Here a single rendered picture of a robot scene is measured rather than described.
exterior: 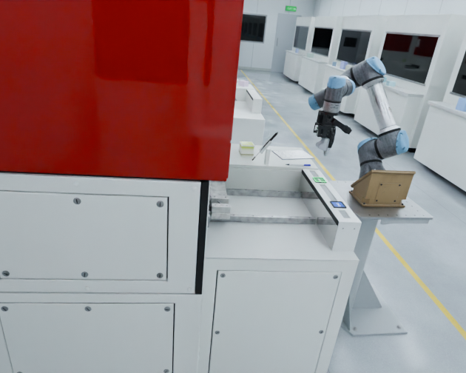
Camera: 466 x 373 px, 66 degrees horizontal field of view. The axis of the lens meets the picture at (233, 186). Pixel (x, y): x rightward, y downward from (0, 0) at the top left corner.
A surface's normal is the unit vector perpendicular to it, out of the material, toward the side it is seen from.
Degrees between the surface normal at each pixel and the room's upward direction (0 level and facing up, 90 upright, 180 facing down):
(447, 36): 90
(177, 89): 90
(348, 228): 90
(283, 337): 90
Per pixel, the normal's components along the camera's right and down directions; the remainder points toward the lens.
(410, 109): 0.09, 0.42
